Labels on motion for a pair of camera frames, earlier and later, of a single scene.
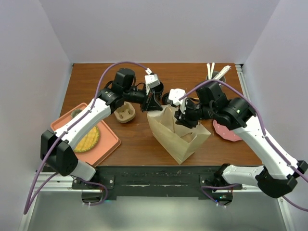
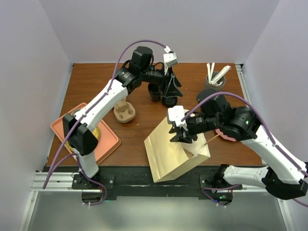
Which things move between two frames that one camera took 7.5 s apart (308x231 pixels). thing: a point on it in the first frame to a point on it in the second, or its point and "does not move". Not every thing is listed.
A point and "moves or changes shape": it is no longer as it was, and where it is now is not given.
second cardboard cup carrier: [125, 113] does not move
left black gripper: [150, 103] to [171, 84]
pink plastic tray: [107, 143] does not move
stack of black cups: [158, 91] does not move
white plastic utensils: [210, 72] does not move
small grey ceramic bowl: [75, 112] does not move
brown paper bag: [181, 141] moves or changes shape
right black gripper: [184, 119] to [182, 135]
